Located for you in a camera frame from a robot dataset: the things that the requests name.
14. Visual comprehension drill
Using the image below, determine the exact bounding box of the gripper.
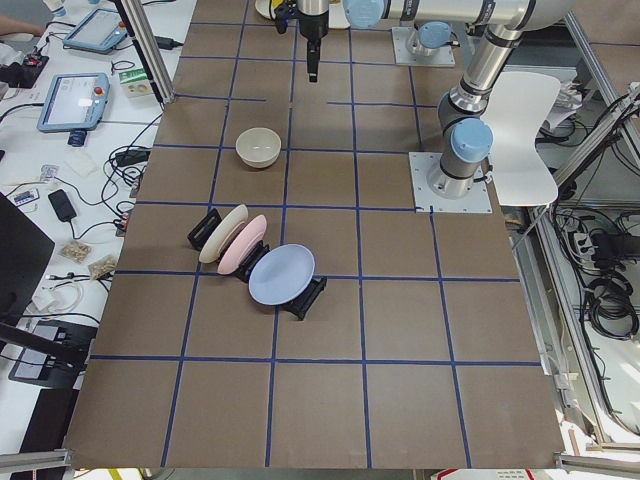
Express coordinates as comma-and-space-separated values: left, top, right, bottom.
298, 0, 329, 83

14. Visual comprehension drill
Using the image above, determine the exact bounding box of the beige ceramic bowl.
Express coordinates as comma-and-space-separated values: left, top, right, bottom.
235, 127, 281, 169

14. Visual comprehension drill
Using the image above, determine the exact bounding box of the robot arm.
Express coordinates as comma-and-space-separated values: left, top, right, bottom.
406, 21, 452, 57
274, 0, 575, 118

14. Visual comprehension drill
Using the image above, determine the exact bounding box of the person forearm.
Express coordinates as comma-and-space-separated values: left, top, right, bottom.
0, 15, 46, 37

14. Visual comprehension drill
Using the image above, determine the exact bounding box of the white shallow plate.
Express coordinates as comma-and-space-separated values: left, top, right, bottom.
254, 0, 282, 20

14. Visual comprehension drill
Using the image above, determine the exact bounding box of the black power adapter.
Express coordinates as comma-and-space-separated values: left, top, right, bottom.
154, 36, 183, 50

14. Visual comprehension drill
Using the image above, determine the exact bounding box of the green white carton box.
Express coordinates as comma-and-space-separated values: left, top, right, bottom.
118, 68, 153, 98

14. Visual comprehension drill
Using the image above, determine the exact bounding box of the far teach pendant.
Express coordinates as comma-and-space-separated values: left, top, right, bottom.
63, 8, 128, 54

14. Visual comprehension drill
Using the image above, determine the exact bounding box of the teach pendant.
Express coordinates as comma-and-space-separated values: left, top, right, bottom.
63, 8, 128, 54
37, 72, 110, 133

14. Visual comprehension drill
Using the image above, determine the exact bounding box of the white plastic chair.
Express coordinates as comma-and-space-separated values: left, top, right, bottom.
482, 71, 560, 207

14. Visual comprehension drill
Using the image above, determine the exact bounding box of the pink plate in rack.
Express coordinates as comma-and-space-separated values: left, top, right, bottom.
217, 214, 267, 275

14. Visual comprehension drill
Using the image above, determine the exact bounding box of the cream plate in rack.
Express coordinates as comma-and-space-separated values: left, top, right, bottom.
199, 204, 248, 264

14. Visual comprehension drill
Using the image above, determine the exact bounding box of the blue plate in rack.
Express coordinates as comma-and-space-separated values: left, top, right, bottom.
248, 244, 315, 306

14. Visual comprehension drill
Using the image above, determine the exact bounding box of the near teach pendant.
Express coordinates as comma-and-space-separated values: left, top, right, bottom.
37, 72, 110, 133

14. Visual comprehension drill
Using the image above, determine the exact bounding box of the black dish rack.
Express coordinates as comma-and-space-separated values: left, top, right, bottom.
187, 204, 327, 321

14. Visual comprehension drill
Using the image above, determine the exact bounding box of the black phone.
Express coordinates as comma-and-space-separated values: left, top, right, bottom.
48, 189, 77, 222

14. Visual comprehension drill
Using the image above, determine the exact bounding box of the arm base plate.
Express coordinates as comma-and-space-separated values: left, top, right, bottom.
391, 25, 455, 68
409, 152, 492, 215

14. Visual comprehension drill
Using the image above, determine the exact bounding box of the aluminium frame post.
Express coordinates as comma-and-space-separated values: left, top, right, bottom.
113, 0, 175, 105

